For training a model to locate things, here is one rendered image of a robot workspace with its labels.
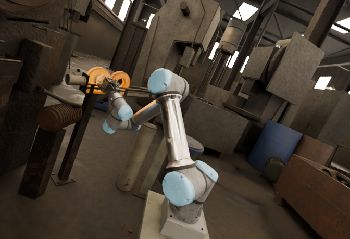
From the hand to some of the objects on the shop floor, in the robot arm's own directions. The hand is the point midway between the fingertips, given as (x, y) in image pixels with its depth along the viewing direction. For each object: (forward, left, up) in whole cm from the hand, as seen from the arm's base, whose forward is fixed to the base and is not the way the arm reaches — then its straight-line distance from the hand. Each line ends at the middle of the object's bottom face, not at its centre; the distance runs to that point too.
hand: (99, 78), depth 110 cm
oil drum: (+176, -198, -81) cm, 277 cm away
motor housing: (+2, +15, -72) cm, 73 cm away
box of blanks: (-108, -200, -65) cm, 236 cm away
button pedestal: (-57, -21, -68) cm, 92 cm away
